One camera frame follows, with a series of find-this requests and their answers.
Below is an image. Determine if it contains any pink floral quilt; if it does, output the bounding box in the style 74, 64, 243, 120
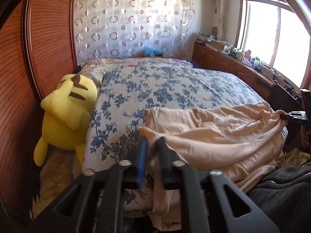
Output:
79, 57, 193, 88

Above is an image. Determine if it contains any cardboard box on cabinet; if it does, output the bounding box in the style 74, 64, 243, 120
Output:
210, 40, 228, 52

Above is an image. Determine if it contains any window with brown frame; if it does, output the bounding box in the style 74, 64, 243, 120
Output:
236, 0, 310, 87

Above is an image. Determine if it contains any person's right hand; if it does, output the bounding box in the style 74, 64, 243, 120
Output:
301, 126, 311, 154

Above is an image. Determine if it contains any wooden headboard panel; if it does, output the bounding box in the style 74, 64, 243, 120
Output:
1, 0, 77, 223

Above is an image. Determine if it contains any blue item behind bed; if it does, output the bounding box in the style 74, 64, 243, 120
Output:
143, 47, 163, 58

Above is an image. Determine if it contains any sheer circle-pattern curtain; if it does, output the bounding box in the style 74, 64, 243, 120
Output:
74, 0, 195, 63

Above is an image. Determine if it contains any blue floral white bedsheet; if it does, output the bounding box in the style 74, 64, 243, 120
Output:
82, 63, 266, 211

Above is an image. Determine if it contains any wooden sideboard cabinet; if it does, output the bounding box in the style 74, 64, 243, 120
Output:
192, 43, 303, 112

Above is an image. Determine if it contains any dark grey sleeve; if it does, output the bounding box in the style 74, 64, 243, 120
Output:
247, 163, 311, 232

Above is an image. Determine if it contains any yellow plush toy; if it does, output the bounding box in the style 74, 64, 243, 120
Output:
34, 74, 98, 167

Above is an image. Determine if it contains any beige cloth garment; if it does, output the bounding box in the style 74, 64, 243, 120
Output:
140, 102, 288, 231

